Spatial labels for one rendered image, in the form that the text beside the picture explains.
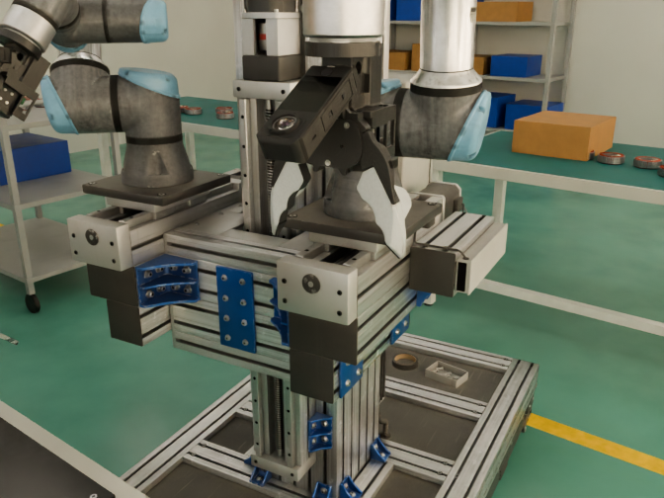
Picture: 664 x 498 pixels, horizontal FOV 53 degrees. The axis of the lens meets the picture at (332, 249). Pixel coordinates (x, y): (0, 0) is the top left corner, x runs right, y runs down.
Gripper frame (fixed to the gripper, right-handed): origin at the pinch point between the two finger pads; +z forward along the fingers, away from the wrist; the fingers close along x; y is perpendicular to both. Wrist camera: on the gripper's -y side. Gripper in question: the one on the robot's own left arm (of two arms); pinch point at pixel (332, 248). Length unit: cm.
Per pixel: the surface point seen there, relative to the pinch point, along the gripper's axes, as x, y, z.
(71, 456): 44, -1, 40
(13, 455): 49, -7, 38
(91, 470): 39, -2, 40
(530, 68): 112, 607, 30
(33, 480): 42, -9, 38
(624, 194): -13, 213, 43
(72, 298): 232, 152, 115
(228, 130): 199, 246, 41
